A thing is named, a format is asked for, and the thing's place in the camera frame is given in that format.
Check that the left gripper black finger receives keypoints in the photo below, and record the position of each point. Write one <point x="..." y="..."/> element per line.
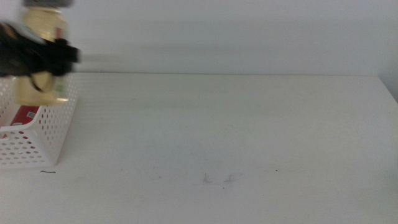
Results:
<point x="56" y="57"/>

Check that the small black thread scrap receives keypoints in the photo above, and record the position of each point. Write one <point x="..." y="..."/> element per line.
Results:
<point x="46" y="171"/>

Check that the red soda can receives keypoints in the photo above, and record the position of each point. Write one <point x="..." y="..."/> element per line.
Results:
<point x="25" y="115"/>

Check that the white perforated plastic basket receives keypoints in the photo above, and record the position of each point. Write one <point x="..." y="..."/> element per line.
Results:
<point x="53" y="124"/>

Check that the yellow tea bottle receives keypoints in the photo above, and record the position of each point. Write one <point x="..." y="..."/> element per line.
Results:
<point x="42" y="25"/>

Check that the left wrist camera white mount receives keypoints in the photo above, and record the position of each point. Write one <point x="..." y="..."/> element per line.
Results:
<point x="28" y="31"/>

